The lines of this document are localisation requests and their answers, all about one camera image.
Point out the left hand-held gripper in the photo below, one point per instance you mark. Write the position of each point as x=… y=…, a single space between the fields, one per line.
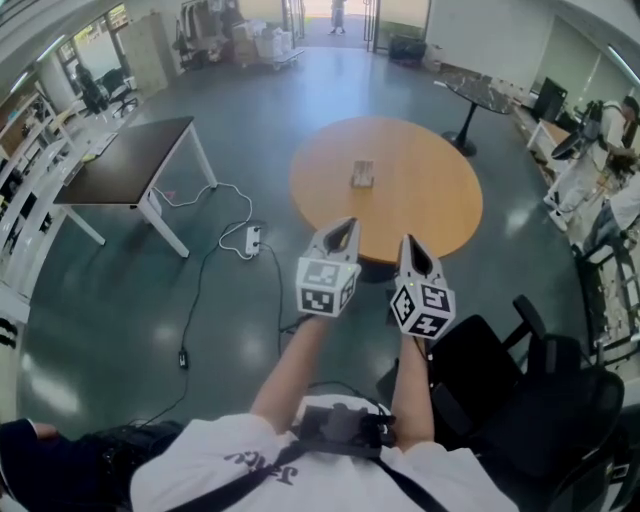
x=320 y=287

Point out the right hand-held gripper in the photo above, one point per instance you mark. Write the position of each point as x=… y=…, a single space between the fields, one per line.
x=425 y=310

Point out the person's left forearm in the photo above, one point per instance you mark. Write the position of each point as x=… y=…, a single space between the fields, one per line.
x=290 y=370

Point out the person's right forearm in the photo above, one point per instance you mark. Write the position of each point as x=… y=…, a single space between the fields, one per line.
x=410 y=400

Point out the round wooden table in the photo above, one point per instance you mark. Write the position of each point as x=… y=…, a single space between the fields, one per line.
x=425 y=200

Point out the white power strip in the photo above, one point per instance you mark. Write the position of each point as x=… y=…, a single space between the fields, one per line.
x=252 y=242

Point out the black metal rack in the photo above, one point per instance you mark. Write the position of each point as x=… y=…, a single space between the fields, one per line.
x=582 y=280

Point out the red triangle floor sticker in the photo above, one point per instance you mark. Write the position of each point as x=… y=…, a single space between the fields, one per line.
x=170 y=195

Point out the black marble round table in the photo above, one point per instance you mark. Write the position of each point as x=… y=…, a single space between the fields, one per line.
x=480 y=95

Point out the black chest-mounted device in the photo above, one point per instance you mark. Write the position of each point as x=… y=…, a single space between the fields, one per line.
x=340 y=425

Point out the white low table wooden top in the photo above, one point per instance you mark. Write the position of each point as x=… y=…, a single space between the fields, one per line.
x=555 y=132

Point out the black standing desk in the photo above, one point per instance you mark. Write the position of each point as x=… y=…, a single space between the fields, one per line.
x=570 y=145

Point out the black power adapter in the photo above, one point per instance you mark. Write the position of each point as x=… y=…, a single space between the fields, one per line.
x=184 y=360

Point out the black crate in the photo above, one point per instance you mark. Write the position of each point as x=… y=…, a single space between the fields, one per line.
x=407 y=50

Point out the cart with boxes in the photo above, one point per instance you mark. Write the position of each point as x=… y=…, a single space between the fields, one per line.
x=270 y=45

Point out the dark cabinet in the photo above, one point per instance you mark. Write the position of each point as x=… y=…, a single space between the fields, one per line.
x=550 y=100

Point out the dark desk with white legs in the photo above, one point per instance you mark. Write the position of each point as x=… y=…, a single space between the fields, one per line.
x=125 y=165

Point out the white paper sheet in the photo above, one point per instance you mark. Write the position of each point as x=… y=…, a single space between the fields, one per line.
x=102 y=144

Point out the clothes rack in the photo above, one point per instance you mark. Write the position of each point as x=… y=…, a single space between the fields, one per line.
x=200 y=25

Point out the person's white t-shirt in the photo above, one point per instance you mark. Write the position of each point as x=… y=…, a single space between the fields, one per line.
x=200 y=465

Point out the grey locker cabinet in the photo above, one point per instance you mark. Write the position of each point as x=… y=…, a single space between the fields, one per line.
x=145 y=50

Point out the white shelving unit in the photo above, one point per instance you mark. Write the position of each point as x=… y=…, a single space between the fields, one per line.
x=30 y=200

